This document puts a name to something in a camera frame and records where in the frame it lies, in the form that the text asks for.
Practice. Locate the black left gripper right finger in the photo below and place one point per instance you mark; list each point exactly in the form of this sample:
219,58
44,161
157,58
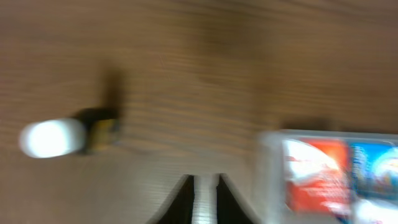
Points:
228,209

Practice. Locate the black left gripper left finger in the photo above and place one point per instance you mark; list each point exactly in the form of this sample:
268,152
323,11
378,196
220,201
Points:
178,207

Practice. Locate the clear plastic container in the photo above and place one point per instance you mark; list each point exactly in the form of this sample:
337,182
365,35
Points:
270,191

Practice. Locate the red medicine box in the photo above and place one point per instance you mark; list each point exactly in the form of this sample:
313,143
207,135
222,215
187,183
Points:
316,175

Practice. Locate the dark bottle white cap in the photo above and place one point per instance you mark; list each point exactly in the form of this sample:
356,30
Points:
85,132

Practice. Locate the white Panadol box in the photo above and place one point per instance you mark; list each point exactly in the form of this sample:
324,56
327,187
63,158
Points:
374,212

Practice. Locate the blue Kool Fever box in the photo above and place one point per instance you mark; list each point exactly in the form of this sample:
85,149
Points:
374,169

